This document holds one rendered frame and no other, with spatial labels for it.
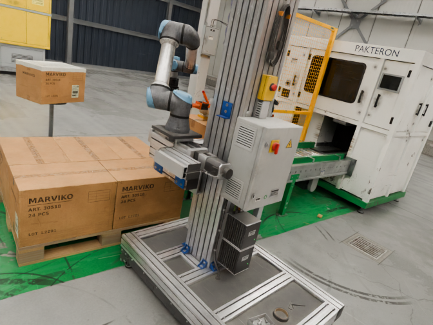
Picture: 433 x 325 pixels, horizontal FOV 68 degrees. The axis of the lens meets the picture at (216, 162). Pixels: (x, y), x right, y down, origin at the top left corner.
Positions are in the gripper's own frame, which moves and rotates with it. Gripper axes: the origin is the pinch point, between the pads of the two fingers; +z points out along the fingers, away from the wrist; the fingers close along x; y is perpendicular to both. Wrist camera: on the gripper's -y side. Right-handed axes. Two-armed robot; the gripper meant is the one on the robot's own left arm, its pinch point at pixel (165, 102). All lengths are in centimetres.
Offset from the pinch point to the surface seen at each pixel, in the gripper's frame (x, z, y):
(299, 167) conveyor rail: -36, 52, 149
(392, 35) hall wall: 264, -183, 885
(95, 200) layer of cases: -20, 66, -56
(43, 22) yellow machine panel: 729, -22, 68
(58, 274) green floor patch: -37, 107, -83
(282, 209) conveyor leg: -36, 101, 143
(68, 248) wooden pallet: -15, 105, -71
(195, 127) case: -3.6, 18.5, 29.9
